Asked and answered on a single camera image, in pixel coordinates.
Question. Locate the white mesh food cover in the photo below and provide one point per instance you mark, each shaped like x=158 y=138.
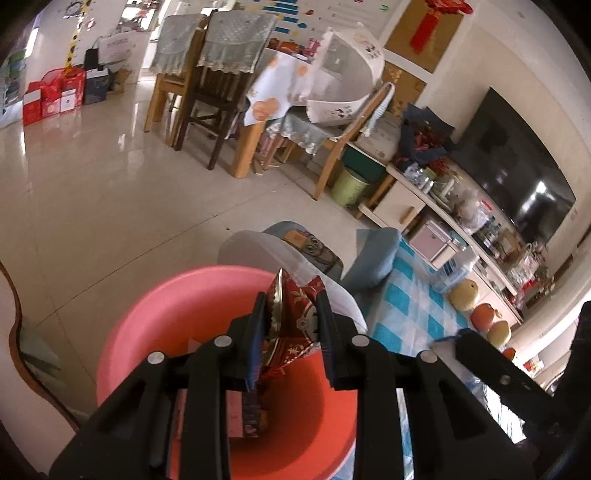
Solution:
x=341 y=74

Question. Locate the cartoon print cushion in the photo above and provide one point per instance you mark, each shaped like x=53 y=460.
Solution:
x=309 y=247

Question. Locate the clear plastic bag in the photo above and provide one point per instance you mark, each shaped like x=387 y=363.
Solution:
x=473 y=210

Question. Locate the small yellow pear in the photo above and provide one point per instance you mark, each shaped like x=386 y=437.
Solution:
x=499 y=333

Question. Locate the light green bin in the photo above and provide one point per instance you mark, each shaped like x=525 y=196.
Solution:
x=348 y=187

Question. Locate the dark wooden chair lace cover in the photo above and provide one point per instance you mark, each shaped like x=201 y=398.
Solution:
x=217 y=106

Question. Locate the stool with white cover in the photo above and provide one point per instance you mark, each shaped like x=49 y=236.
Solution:
x=249 y=251

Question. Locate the red gift box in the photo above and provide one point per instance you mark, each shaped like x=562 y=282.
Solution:
x=52 y=94
x=73 y=90
x=33 y=106

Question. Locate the pink plastic basin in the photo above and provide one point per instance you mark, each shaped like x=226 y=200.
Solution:
x=152 y=314

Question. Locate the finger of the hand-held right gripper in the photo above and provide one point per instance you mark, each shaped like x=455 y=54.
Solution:
x=489 y=364

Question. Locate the red apple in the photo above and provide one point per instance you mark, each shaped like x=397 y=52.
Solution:
x=485 y=316

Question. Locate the dark blue gift bag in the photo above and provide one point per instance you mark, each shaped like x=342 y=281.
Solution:
x=97 y=87

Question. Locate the white plastic bottle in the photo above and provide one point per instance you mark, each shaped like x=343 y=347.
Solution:
x=450 y=277

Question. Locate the dark green tub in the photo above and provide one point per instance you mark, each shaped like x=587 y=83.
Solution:
x=364 y=161

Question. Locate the grey blue cushion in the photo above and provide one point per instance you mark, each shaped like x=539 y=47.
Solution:
x=374 y=258

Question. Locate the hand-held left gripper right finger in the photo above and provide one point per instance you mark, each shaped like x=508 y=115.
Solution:
x=328 y=369

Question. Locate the red patterned snack wrapper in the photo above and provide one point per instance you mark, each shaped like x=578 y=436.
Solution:
x=295 y=318

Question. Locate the white floral tablecloth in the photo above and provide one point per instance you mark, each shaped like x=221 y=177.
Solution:
x=272 y=87

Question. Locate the light wooden chair lace cover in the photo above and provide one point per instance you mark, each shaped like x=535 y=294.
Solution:
x=171 y=60

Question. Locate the wooden dining table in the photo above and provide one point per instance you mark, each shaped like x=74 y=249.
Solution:
x=247 y=152

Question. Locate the large yellow pear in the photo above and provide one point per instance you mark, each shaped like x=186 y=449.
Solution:
x=464 y=295

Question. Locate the black television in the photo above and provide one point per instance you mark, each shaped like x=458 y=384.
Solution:
x=508 y=161

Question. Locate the pale lace tablecloth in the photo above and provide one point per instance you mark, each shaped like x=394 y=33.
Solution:
x=300 y=131

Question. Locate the orange tangerine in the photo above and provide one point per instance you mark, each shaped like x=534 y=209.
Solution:
x=508 y=353

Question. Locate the light wooden chair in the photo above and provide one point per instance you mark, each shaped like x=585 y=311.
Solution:
x=339 y=147

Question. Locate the white paper bag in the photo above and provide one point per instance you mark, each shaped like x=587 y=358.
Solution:
x=115 y=50

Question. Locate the red knot wall decoration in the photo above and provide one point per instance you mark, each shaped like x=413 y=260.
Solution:
x=434 y=25

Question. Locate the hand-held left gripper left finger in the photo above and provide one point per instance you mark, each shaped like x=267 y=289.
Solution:
x=255 y=364

